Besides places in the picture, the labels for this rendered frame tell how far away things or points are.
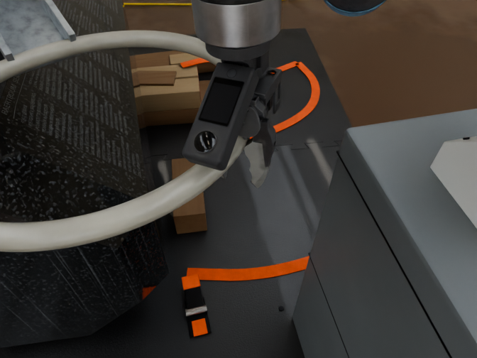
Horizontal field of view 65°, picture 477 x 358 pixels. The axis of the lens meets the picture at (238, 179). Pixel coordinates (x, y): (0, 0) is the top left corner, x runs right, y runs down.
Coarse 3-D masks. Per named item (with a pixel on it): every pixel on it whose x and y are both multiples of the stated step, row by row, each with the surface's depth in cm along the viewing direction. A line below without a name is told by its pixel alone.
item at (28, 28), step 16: (0, 0) 74; (16, 0) 75; (32, 0) 76; (48, 0) 70; (0, 16) 72; (16, 16) 73; (32, 16) 74; (48, 16) 74; (0, 32) 71; (16, 32) 71; (32, 32) 72; (48, 32) 72; (64, 32) 69; (0, 48) 65; (16, 48) 69; (48, 64) 69
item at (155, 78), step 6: (138, 72) 186; (144, 72) 186; (150, 72) 186; (156, 72) 186; (162, 72) 186; (168, 72) 186; (174, 72) 186; (138, 78) 182; (144, 78) 182; (150, 78) 182; (156, 78) 182; (162, 78) 182; (168, 78) 182; (174, 78) 182; (144, 84) 180; (150, 84) 180; (156, 84) 180; (162, 84) 180; (168, 84) 180
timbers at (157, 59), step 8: (136, 56) 219; (144, 56) 219; (152, 56) 219; (160, 56) 219; (168, 56) 219; (136, 64) 213; (144, 64) 213; (152, 64) 213; (160, 64) 213; (168, 64) 213; (200, 64) 216; (208, 64) 217; (200, 72) 220; (208, 80) 201; (200, 88) 196; (200, 96) 192; (144, 112) 183; (152, 112) 184; (160, 112) 184; (168, 112) 185; (176, 112) 185; (184, 112) 186; (192, 112) 186; (152, 120) 187; (160, 120) 188; (168, 120) 188; (176, 120) 189; (184, 120) 189; (192, 120) 190
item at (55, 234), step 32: (128, 32) 70; (160, 32) 69; (0, 64) 64; (32, 64) 67; (160, 192) 40; (192, 192) 41; (0, 224) 38; (32, 224) 38; (64, 224) 37; (96, 224) 38; (128, 224) 38
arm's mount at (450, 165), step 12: (444, 144) 53; (456, 144) 51; (468, 144) 49; (444, 156) 54; (456, 156) 52; (468, 156) 49; (432, 168) 57; (444, 168) 54; (456, 168) 52; (468, 168) 50; (444, 180) 55; (456, 180) 52; (468, 180) 50; (456, 192) 53; (468, 192) 50; (468, 204) 51; (468, 216) 51
